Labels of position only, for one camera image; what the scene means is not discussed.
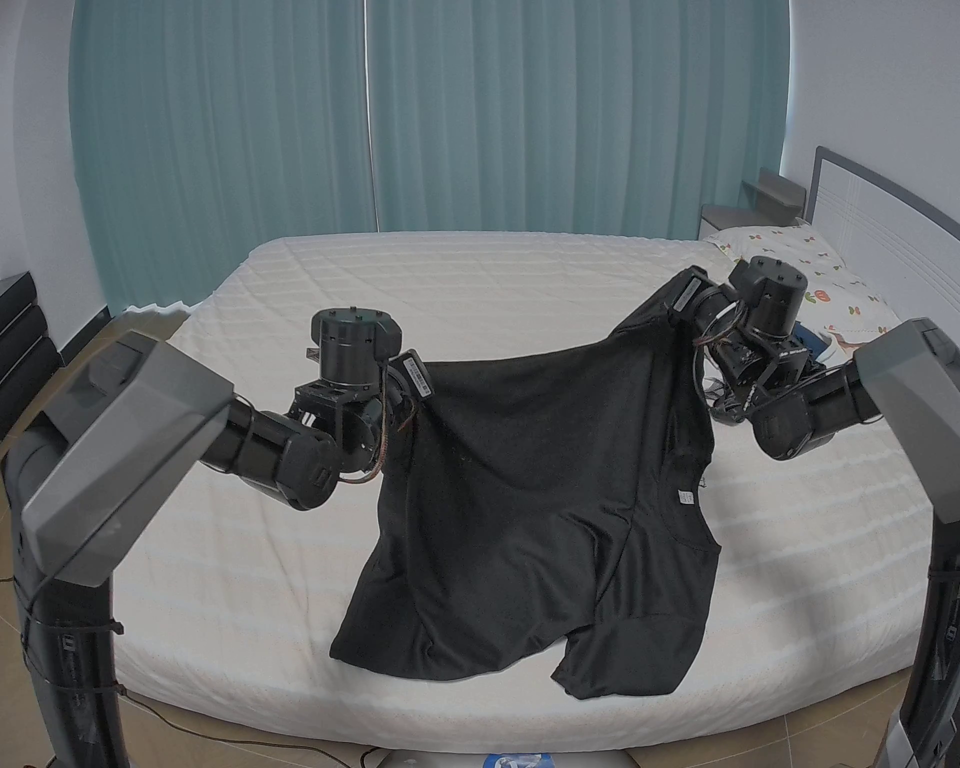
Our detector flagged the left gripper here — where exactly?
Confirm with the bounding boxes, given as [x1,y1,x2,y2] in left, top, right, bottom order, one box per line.
[381,348,438,435]

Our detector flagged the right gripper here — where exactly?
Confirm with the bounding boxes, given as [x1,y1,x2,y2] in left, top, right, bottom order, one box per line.
[669,266,741,340]

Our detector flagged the black T-shirt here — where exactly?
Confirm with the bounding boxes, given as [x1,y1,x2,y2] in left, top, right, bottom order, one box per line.
[328,266,723,700]

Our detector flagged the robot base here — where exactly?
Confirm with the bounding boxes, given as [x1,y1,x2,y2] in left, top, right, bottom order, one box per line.
[375,746,601,768]

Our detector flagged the pile of clothes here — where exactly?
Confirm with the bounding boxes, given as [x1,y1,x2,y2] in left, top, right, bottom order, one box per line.
[705,321,856,427]

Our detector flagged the bed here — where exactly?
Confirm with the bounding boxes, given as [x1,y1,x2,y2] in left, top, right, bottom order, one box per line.
[111,146,960,755]

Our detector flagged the grey bedside table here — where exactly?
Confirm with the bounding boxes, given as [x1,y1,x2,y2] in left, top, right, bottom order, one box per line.
[699,166,807,241]

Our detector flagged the white printed pillow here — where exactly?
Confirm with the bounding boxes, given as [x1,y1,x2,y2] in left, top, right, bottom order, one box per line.
[705,223,901,354]

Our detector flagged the blue-green curtain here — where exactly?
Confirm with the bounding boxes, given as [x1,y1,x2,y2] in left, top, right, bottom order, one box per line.
[366,0,796,241]
[69,0,376,316]

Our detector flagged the black chest of drawers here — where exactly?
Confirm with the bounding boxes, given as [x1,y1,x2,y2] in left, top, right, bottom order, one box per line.
[0,271,65,444]

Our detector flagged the black cable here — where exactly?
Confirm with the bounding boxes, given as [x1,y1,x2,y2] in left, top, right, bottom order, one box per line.
[120,690,380,755]

